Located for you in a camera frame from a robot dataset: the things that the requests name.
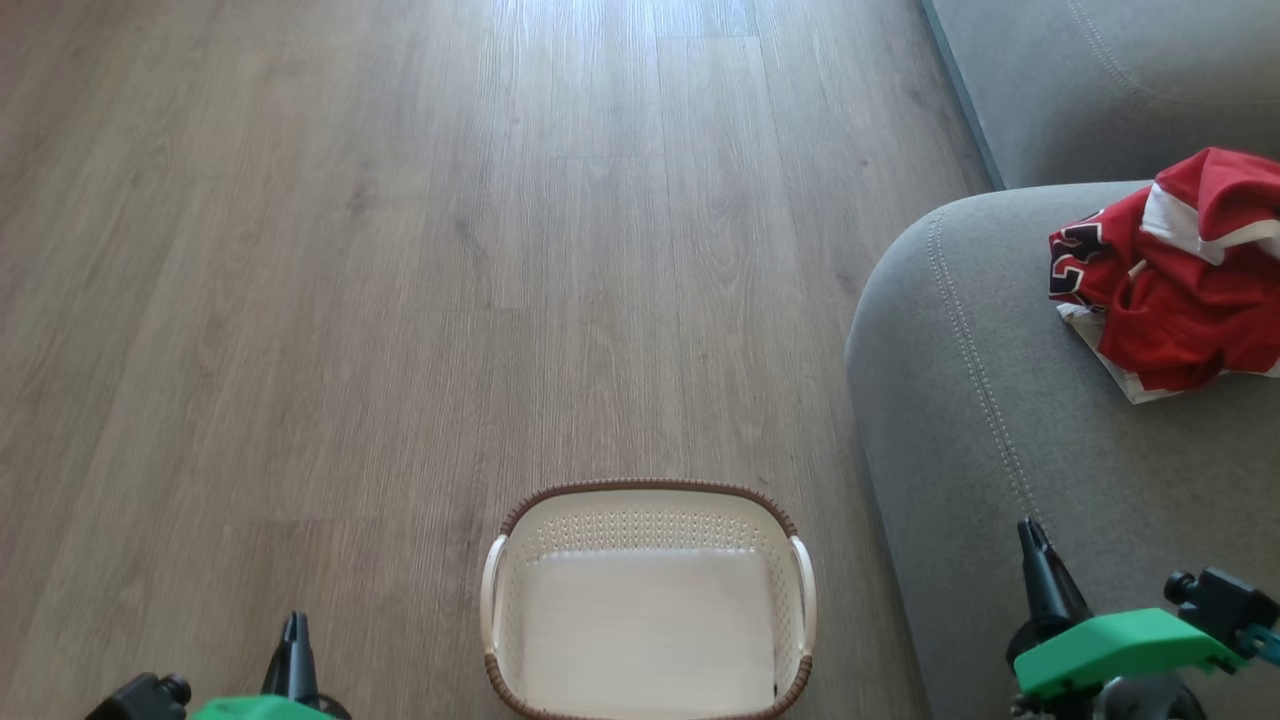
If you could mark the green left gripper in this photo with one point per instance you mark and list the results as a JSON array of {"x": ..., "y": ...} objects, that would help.
[{"x": 255, "y": 711}]

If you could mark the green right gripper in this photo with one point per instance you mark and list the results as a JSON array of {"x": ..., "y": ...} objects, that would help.
[{"x": 1120, "y": 645}]

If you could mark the red white black jersey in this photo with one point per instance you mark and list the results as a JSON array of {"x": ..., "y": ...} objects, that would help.
[{"x": 1170, "y": 290}]

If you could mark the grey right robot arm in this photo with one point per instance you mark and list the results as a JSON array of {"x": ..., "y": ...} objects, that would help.
[{"x": 1145, "y": 700}]

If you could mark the grey fabric rounded sofa seat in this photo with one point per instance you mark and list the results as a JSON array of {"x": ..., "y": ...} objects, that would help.
[{"x": 1000, "y": 450}]

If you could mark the white plastic basket brown rim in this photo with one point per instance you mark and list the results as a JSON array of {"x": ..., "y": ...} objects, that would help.
[{"x": 650, "y": 620}]

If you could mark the grey fabric sofa section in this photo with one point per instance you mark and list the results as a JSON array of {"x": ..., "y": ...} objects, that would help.
[{"x": 1100, "y": 80}]

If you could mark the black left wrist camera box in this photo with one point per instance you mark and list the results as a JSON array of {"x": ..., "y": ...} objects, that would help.
[{"x": 140, "y": 700}]

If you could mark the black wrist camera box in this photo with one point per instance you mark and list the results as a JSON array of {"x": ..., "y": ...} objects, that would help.
[
  {"x": 140, "y": 700},
  {"x": 1225, "y": 600}
]

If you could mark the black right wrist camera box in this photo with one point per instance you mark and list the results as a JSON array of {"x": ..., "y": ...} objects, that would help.
[{"x": 1225, "y": 600}]

